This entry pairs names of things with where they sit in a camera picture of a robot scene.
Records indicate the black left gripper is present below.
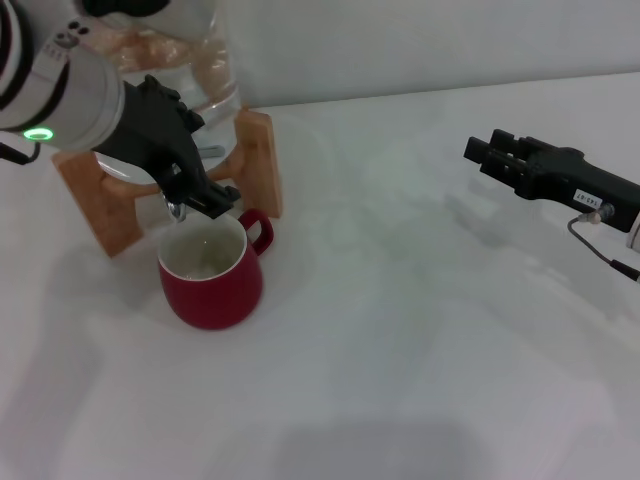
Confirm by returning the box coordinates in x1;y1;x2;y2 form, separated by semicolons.
93;73;242;221

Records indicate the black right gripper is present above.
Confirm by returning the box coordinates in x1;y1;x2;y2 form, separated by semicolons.
462;127;640;235

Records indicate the chrome faucet tap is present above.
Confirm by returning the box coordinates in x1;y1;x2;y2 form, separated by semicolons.
164;143;226;224

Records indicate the red ceramic cup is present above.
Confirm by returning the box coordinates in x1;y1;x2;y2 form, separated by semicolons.
157;208;275;331

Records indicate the wooden dispenser stand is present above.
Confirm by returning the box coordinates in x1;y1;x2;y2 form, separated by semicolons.
52;107;284;259

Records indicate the clear glass water dispenser jar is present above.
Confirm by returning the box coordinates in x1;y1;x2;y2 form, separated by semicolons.
94;0;242;187

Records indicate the right gripper cable with connector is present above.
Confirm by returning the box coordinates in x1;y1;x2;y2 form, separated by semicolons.
567;202;640;284

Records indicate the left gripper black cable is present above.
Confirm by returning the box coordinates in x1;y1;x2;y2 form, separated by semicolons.
0;141;44;166

